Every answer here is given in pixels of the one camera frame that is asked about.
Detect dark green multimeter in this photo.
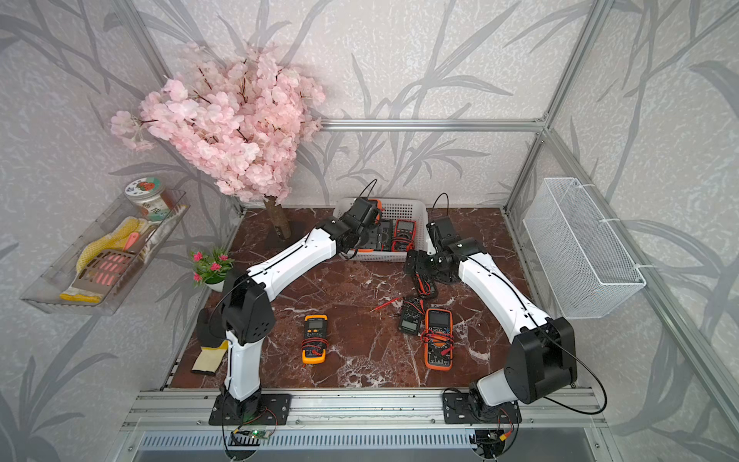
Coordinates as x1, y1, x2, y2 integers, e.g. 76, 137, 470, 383
373, 219, 394, 251

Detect small red multimeter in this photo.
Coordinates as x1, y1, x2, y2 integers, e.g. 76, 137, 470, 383
391, 219, 417, 252

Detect orange Victor multimeter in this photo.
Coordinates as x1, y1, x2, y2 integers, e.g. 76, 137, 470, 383
356, 198, 383, 253

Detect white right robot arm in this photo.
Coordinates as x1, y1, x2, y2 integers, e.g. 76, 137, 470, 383
406, 217, 578, 409

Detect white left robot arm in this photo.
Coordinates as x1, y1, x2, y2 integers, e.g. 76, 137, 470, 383
219, 198, 380, 405

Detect slim black multimeter with probes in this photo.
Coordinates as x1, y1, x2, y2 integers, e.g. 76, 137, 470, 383
412, 273, 439, 300

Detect white plastic perforated basket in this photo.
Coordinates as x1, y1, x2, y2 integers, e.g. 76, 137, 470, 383
343, 198, 430, 263

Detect small black multimeter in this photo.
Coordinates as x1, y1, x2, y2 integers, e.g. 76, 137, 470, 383
398, 296, 425, 336

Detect orange multimeter front right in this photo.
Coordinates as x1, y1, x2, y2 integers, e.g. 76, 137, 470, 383
421, 308, 454, 372

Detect yellow Aneng multimeter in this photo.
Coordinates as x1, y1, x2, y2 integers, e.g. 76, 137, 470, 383
301, 315, 328, 365

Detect loose red test probe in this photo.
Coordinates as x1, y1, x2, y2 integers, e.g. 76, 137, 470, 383
373, 298, 403, 312

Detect small potted pink flowers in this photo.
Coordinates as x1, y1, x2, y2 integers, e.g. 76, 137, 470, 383
191, 248, 234, 292

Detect pink cherry blossom tree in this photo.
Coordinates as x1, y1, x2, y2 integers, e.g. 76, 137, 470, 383
111, 42, 325, 234

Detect black yellow work glove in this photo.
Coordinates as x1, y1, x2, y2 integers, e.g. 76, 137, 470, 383
192, 308, 228, 375

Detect jar with strawberry lid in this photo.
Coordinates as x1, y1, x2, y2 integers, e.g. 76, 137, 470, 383
123, 177, 172, 223

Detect pink brown grater tool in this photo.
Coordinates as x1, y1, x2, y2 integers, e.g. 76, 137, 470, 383
71, 232, 140, 296

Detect white wire mesh basket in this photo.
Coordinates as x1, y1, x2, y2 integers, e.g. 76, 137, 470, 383
523, 177, 647, 320

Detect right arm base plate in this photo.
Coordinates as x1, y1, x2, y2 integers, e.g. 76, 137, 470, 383
441, 388, 522, 425

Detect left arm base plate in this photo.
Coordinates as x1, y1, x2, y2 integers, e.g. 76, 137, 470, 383
208, 392, 293, 427

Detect clear acrylic wall shelf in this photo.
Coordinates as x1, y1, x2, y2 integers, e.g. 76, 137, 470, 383
20, 190, 190, 316

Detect aluminium front rail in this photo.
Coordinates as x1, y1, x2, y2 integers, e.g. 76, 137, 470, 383
121, 388, 607, 431

